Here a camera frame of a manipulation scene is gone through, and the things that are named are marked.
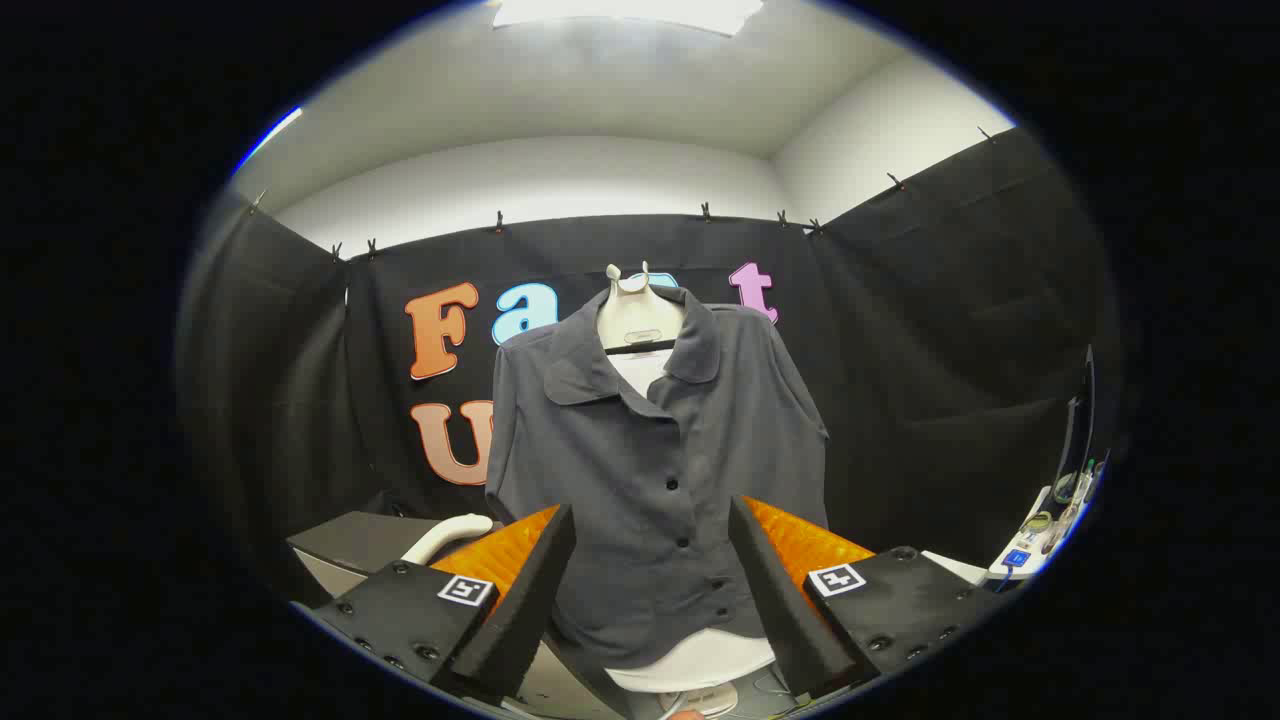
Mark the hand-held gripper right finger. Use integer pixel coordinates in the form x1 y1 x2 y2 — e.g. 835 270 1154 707
728 495 1006 701

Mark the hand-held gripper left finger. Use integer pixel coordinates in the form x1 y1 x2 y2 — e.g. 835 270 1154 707
310 503 578 701

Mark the grey button shirt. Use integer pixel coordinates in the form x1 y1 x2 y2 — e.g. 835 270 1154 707
485 285 831 671

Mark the grey cabinet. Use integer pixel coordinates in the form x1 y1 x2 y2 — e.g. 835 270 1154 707
287 511 501 603

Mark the white mannequin torso stand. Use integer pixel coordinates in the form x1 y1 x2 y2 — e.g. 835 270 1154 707
596 262 777 694

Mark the row of black clips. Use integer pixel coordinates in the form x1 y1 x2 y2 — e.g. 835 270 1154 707
250 125 1001 263

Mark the ceiling light panel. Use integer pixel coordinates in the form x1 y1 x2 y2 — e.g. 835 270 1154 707
490 0 766 39

